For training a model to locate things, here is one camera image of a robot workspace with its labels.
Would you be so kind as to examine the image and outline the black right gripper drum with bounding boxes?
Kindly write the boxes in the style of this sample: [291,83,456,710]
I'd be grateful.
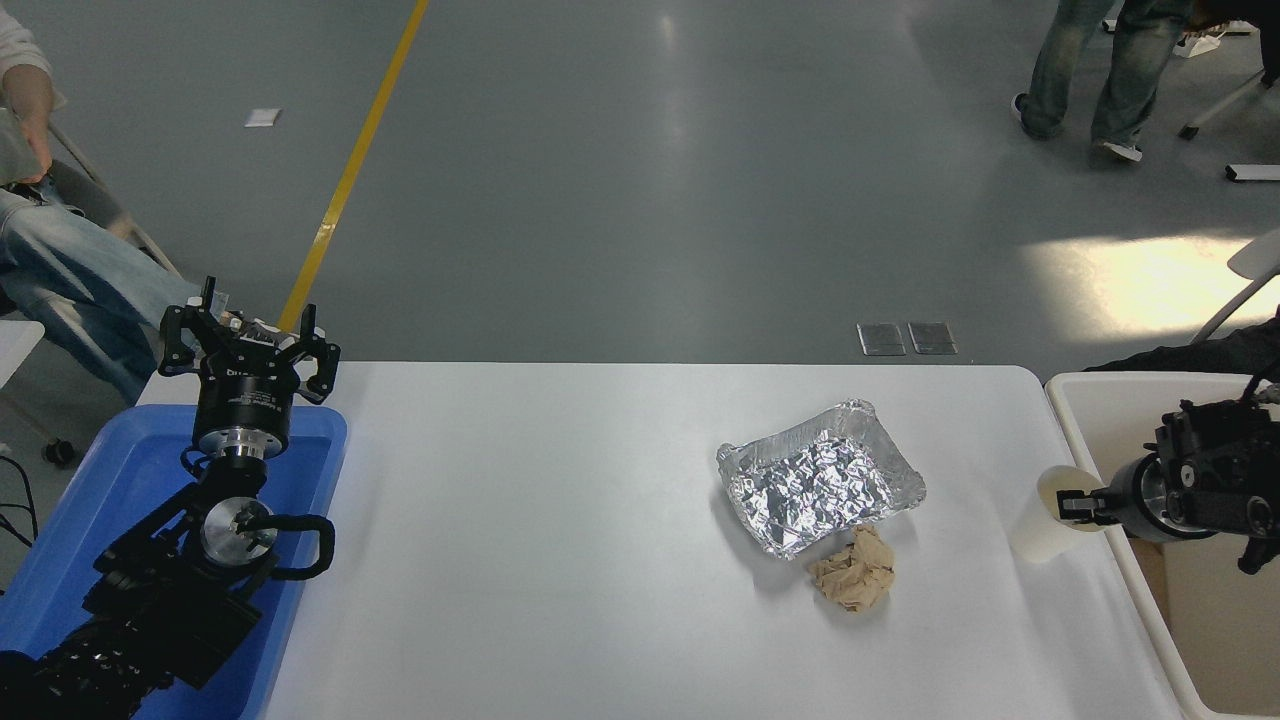
[1105,455,1161,541]

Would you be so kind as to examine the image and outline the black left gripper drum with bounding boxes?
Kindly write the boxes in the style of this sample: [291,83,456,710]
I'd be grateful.
[193,336,302,442]

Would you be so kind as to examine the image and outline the pale paper cup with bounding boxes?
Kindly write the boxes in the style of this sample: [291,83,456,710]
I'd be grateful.
[1010,465,1103,564]

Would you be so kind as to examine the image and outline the large pale bin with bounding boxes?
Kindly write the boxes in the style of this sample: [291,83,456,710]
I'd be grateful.
[1045,372,1280,720]

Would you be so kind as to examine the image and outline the seated person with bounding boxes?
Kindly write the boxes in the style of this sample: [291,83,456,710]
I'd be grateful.
[0,5,286,406]

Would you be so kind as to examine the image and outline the blue plastic tray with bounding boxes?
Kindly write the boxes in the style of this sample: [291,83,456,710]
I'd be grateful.
[0,403,348,720]

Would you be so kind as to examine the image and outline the grey chair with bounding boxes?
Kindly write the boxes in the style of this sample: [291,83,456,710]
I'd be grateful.
[45,120,186,281]

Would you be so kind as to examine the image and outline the person in dark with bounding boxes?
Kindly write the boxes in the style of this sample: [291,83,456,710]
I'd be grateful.
[1085,318,1280,377]

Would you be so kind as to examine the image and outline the white side table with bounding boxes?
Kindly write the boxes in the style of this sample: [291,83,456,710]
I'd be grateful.
[0,320,46,389]

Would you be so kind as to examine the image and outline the crumpled tan paper ball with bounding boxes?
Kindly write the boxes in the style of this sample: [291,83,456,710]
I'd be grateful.
[808,525,896,613]

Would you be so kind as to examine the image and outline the silver foil tray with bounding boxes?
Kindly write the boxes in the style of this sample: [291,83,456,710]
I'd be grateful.
[716,399,927,559]

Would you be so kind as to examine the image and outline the white chair base with casters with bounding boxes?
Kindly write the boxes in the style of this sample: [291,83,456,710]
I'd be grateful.
[1178,65,1280,141]

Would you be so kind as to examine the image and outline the walking person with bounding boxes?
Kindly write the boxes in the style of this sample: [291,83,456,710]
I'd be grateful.
[1010,0,1197,166]

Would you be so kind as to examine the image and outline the black floor cables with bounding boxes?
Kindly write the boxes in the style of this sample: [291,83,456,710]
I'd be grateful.
[0,455,39,551]

